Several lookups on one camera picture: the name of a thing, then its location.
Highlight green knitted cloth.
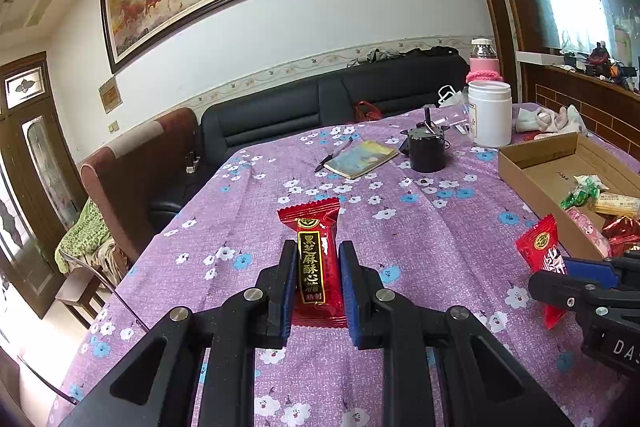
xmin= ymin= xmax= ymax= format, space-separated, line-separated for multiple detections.
xmin=59 ymin=197 xmax=118 ymax=275

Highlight pink cartoon snack packet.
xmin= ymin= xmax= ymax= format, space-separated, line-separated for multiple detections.
xmin=567 ymin=206 xmax=613 ymax=260

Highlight black pen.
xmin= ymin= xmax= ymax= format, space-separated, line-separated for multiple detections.
xmin=314 ymin=137 xmax=354 ymax=172

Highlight row of small shelf things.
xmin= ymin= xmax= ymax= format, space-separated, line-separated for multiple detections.
xmin=562 ymin=39 xmax=640 ymax=90

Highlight white and pink cloth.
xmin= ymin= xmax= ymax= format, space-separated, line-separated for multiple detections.
xmin=514 ymin=103 xmax=588 ymax=140

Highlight purple floral tablecloth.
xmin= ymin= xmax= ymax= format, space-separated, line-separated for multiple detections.
xmin=47 ymin=104 xmax=640 ymax=427

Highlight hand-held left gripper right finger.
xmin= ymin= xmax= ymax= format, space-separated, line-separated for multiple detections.
xmin=338 ymin=240 xmax=576 ymax=427

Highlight white plastic jar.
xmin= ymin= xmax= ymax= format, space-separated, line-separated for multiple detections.
xmin=467 ymin=80 xmax=513 ymax=148

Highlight black cylinder container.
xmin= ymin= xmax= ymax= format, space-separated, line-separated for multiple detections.
xmin=406 ymin=107 xmax=447 ymax=174

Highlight wooden door with glass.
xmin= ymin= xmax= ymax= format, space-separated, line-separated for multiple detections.
xmin=0 ymin=52 xmax=88 ymax=318

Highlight long red candy packet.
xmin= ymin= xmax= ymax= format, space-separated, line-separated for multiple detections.
xmin=277 ymin=196 xmax=348 ymax=329

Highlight small notebook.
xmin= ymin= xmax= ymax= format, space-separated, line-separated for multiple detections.
xmin=324 ymin=140 xmax=400 ymax=180

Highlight wooden stool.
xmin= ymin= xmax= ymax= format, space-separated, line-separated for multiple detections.
xmin=55 ymin=264 xmax=108 ymax=328

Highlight dark red foil packet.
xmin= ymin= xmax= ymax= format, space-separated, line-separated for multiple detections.
xmin=600 ymin=216 xmax=640 ymax=258

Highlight red bag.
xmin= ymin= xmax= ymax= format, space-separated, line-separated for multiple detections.
xmin=355 ymin=101 xmax=383 ymax=122

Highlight yellow cracker packet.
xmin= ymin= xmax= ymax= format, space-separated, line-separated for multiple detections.
xmin=590 ymin=192 xmax=640 ymax=220

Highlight small wall plaque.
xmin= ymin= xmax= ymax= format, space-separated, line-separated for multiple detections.
xmin=98 ymin=76 xmax=122 ymax=114

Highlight brown armchair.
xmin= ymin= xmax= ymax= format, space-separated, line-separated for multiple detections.
xmin=80 ymin=107 xmax=201 ymax=265

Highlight bottle with pink sleeve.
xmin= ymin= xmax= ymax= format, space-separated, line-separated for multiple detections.
xmin=466 ymin=38 xmax=503 ymax=84

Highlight dark clothing pile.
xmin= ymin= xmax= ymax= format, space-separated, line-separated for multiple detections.
xmin=347 ymin=46 xmax=458 ymax=68

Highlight green candy packet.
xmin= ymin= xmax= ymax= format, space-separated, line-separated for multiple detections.
xmin=560 ymin=174 xmax=603 ymax=210

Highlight black leather sofa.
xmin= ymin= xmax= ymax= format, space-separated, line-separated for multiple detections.
xmin=147 ymin=54 xmax=473 ymax=223

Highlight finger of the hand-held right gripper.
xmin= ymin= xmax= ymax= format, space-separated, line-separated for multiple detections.
xmin=562 ymin=252 xmax=640 ymax=290
xmin=528 ymin=271 xmax=626 ymax=322

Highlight shallow cardboard box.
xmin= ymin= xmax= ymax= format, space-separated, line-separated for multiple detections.
xmin=497 ymin=132 xmax=640 ymax=263

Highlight small red candy packet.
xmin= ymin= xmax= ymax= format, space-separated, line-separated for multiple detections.
xmin=515 ymin=213 xmax=571 ymax=330

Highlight eyeglasses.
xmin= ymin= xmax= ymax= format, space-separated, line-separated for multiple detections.
xmin=17 ymin=249 xmax=151 ymax=405

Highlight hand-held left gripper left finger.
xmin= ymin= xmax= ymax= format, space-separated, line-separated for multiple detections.
xmin=57 ymin=239 xmax=299 ymax=427

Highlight clear plastic bag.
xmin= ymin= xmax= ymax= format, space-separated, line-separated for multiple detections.
xmin=438 ymin=86 xmax=473 ymax=135

